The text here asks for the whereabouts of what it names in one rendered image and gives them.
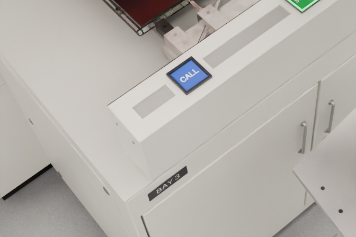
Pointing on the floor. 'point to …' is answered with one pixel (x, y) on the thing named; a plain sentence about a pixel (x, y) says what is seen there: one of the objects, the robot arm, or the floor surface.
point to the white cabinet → (214, 160)
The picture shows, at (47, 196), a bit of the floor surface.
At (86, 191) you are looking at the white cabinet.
